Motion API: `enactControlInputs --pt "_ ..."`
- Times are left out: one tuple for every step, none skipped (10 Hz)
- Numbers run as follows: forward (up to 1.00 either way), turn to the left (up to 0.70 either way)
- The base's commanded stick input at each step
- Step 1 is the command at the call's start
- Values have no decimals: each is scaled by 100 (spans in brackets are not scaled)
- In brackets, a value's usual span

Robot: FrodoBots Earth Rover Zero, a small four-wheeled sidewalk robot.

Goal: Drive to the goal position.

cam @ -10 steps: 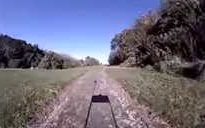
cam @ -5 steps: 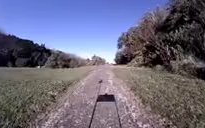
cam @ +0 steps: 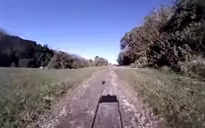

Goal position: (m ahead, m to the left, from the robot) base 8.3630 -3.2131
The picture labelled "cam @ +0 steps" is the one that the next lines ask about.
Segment grey gravel dirt path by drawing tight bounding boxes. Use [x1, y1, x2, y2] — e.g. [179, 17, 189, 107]
[29, 65, 164, 128]

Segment row of leafy trees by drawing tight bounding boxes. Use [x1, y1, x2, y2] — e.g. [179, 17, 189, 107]
[116, 0, 205, 81]

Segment grass verge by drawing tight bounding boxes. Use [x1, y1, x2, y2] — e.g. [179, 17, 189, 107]
[113, 65, 205, 128]

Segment dark wood of trees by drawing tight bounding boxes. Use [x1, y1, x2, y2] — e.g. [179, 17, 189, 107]
[0, 23, 110, 70]

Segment green grass field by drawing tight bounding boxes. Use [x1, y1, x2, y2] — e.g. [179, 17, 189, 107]
[0, 65, 108, 128]

